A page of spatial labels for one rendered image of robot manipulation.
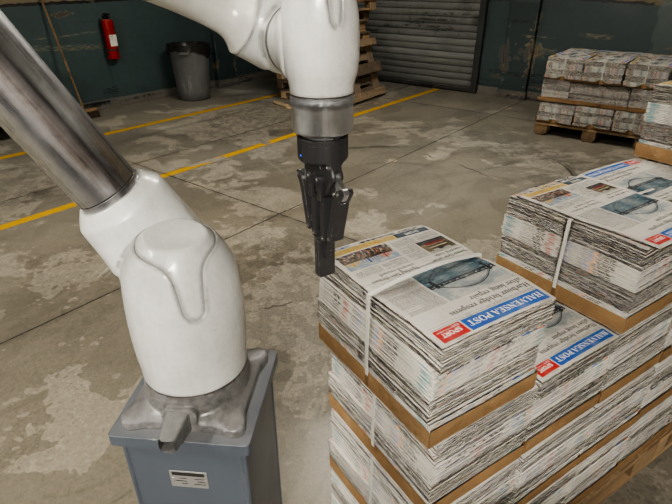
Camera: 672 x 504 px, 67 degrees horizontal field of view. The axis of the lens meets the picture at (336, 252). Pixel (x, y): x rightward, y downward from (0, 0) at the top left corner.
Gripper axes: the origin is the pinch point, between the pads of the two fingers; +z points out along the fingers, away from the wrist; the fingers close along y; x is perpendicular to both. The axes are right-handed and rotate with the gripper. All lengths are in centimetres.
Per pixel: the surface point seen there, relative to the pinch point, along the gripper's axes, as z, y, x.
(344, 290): 14.9, 8.4, -9.6
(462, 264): 10.9, -2.0, -31.4
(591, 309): 31, -11, -69
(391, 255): 10.6, 8.6, -21.5
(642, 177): 11, 6, -112
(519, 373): 27.4, -18.9, -32.1
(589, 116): 91, 243, -481
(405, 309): 10.5, -8.1, -11.2
